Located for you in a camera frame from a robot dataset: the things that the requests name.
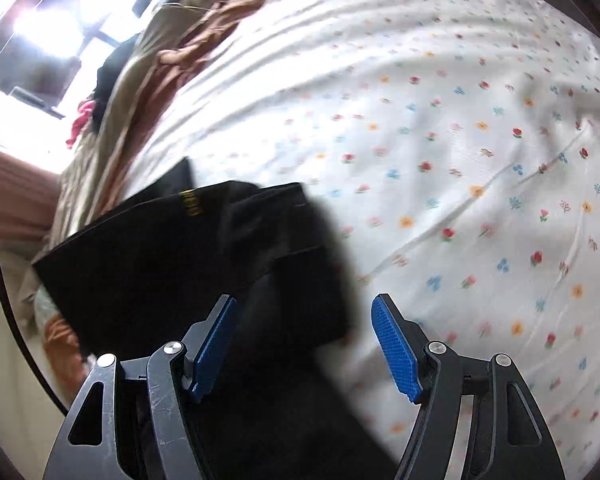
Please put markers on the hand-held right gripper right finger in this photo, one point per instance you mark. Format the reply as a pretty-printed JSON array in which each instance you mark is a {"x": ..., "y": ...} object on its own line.
[{"x": 395, "y": 350}]

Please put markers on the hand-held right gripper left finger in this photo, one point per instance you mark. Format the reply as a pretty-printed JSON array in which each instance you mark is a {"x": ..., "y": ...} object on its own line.
[{"x": 214, "y": 345}]

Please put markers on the black pants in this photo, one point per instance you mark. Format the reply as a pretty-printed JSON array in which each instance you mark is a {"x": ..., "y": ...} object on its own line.
[{"x": 180, "y": 260}]

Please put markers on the white floral bed sheet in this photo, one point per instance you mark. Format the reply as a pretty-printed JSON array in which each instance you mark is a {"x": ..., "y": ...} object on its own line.
[{"x": 405, "y": 135}]

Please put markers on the beige duvet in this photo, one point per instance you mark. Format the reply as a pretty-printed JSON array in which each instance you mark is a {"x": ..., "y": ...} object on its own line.
[{"x": 120, "y": 125}]

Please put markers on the pink curtain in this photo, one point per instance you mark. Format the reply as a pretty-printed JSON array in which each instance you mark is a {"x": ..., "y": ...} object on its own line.
[{"x": 15, "y": 190}]

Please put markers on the pink cloth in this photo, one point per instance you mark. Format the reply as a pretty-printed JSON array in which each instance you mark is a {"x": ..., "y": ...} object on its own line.
[{"x": 81, "y": 120}]

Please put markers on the dark cloth on bed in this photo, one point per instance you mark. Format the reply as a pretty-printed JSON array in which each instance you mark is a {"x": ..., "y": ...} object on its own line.
[{"x": 115, "y": 75}]

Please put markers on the brown blanket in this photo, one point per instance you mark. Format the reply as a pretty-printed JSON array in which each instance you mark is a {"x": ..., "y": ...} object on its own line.
[{"x": 205, "y": 45}]

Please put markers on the window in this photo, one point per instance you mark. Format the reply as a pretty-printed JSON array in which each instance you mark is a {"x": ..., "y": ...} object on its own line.
[{"x": 40, "y": 40}]

